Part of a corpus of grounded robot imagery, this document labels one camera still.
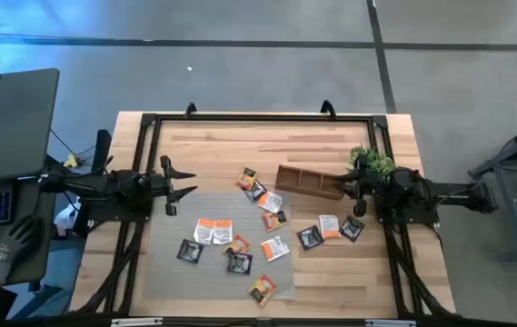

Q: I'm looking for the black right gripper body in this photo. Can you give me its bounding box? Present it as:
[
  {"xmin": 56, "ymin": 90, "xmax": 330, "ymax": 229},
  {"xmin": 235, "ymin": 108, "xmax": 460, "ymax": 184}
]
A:
[{"xmin": 353, "ymin": 154, "xmax": 382, "ymax": 218}]

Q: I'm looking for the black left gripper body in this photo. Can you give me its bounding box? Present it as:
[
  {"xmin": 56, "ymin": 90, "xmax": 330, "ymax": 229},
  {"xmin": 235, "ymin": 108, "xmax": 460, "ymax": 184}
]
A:
[{"xmin": 146, "ymin": 154, "xmax": 179, "ymax": 217}]

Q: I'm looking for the white orange tea packet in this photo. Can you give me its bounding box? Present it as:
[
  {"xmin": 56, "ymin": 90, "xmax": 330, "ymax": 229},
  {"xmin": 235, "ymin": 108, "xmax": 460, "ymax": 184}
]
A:
[
  {"xmin": 193, "ymin": 217, "xmax": 216, "ymax": 245},
  {"xmin": 257, "ymin": 190, "xmax": 284, "ymax": 214},
  {"xmin": 260, "ymin": 235, "xmax": 291, "ymax": 263},
  {"xmin": 213, "ymin": 219, "xmax": 234, "ymax": 245},
  {"xmin": 318, "ymin": 213, "xmax": 342, "ymax": 241}
]

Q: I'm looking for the yellow orange tea packet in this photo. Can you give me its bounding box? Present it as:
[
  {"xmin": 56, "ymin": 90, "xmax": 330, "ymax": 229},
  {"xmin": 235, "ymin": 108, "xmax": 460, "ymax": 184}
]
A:
[
  {"xmin": 223, "ymin": 233, "xmax": 252, "ymax": 256},
  {"xmin": 261, "ymin": 209, "xmax": 289, "ymax": 233},
  {"xmin": 235, "ymin": 166, "xmax": 258, "ymax": 191},
  {"xmin": 247, "ymin": 273, "xmax": 279, "ymax": 308}
]

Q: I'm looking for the green artificial plant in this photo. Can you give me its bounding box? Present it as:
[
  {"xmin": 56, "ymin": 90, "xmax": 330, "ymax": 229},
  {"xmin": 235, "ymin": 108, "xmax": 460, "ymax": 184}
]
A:
[{"xmin": 347, "ymin": 144, "xmax": 396, "ymax": 179}]

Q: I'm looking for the brown wooden compartment tray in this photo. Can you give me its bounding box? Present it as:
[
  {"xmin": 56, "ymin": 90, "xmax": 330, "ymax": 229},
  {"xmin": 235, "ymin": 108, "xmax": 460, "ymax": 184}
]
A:
[{"xmin": 274, "ymin": 163, "xmax": 348, "ymax": 202}]

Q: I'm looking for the black desk leg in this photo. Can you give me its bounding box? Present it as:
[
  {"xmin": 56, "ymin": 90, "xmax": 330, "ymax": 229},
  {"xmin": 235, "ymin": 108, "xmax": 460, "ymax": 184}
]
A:
[{"xmin": 43, "ymin": 129, "xmax": 113, "ymax": 196}]

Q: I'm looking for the grey woven placemat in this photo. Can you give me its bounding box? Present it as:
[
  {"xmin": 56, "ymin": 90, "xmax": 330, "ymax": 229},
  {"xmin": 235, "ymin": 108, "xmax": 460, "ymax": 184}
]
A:
[{"xmin": 142, "ymin": 191, "xmax": 295, "ymax": 301}]

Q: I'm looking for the white plastic object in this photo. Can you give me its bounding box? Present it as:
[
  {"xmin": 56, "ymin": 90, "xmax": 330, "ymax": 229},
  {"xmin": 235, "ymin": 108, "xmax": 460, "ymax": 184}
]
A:
[{"xmin": 53, "ymin": 202, "xmax": 82, "ymax": 238}]

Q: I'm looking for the person's grey gloved hand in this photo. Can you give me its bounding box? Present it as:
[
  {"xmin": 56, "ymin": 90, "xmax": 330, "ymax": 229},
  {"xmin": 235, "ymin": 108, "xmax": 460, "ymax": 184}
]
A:
[{"xmin": 0, "ymin": 213, "xmax": 45, "ymax": 287}]

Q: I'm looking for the grey two-tier desk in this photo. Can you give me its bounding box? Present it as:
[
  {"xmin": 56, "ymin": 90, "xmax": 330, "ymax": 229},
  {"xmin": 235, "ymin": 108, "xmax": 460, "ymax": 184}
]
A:
[{"xmin": 0, "ymin": 67, "xmax": 61, "ymax": 294}]

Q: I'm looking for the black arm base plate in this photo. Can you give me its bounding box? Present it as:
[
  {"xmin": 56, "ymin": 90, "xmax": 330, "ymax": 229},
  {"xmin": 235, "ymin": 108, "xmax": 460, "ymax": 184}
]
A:
[
  {"xmin": 375, "ymin": 199, "xmax": 441, "ymax": 224},
  {"xmin": 78, "ymin": 199, "xmax": 155, "ymax": 223}
]

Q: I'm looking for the black floor cable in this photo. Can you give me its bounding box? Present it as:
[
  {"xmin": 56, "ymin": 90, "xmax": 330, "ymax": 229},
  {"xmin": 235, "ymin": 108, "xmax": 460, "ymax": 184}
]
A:
[{"xmin": 49, "ymin": 128, "xmax": 96, "ymax": 158}]

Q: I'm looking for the white frame bracket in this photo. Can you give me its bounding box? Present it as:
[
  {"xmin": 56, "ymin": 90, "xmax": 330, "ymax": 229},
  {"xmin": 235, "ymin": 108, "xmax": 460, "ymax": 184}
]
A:
[
  {"xmin": 110, "ymin": 317, "xmax": 164, "ymax": 327},
  {"xmin": 364, "ymin": 319, "xmax": 418, "ymax": 327}
]

